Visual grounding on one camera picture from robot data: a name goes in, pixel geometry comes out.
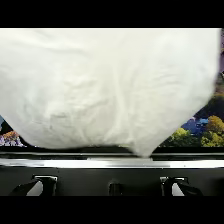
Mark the white garment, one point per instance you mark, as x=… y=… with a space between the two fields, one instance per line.
x=100 y=86

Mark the silver frame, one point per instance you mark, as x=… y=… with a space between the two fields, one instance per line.
x=100 y=163

